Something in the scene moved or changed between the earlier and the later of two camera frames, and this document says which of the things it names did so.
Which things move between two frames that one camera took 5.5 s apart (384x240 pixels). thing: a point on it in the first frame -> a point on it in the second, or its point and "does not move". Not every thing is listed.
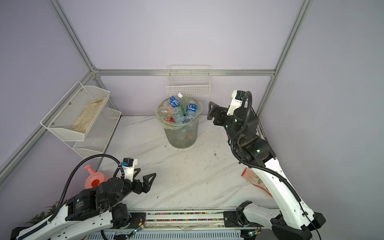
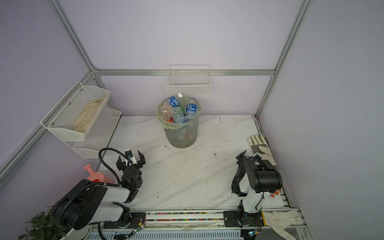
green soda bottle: x=183 y=110 does not move
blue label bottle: x=177 y=115 does not move
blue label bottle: x=191 y=112 does not move
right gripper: x=219 y=112 -> x=241 y=162
